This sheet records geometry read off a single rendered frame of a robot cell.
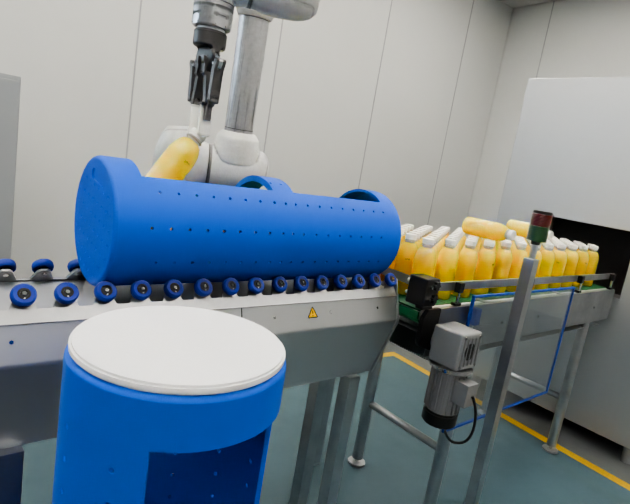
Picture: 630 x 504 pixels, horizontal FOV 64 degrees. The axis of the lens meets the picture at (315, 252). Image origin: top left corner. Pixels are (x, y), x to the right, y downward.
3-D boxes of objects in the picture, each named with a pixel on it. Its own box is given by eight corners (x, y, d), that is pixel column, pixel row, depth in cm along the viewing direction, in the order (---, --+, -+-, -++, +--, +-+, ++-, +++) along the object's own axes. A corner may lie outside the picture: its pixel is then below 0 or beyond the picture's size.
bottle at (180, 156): (127, 188, 113) (176, 126, 117) (148, 205, 119) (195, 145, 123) (143, 196, 109) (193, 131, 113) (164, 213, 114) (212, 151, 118)
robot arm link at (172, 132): (151, 181, 182) (157, 120, 177) (201, 188, 187) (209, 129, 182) (149, 187, 167) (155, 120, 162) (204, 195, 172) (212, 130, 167)
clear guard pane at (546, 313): (443, 429, 175) (473, 297, 166) (545, 390, 226) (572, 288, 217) (444, 430, 174) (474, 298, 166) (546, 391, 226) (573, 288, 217)
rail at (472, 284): (429, 291, 161) (430, 282, 160) (612, 278, 265) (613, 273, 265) (431, 292, 160) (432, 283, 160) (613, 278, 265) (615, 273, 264)
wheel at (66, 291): (51, 284, 99) (54, 280, 97) (76, 283, 102) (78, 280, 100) (54, 306, 97) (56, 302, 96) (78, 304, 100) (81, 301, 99)
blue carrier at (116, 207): (67, 256, 123) (82, 141, 115) (330, 256, 180) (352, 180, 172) (103, 309, 102) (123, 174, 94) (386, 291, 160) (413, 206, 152)
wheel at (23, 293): (7, 286, 94) (9, 282, 92) (34, 285, 97) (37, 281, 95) (9, 308, 92) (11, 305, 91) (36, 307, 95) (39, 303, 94)
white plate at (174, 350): (13, 352, 55) (13, 362, 55) (253, 408, 52) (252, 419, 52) (139, 293, 82) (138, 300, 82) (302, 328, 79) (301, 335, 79)
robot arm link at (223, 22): (205, -6, 107) (202, 23, 108) (242, 8, 113) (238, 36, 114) (186, 0, 114) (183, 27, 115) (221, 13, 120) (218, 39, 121)
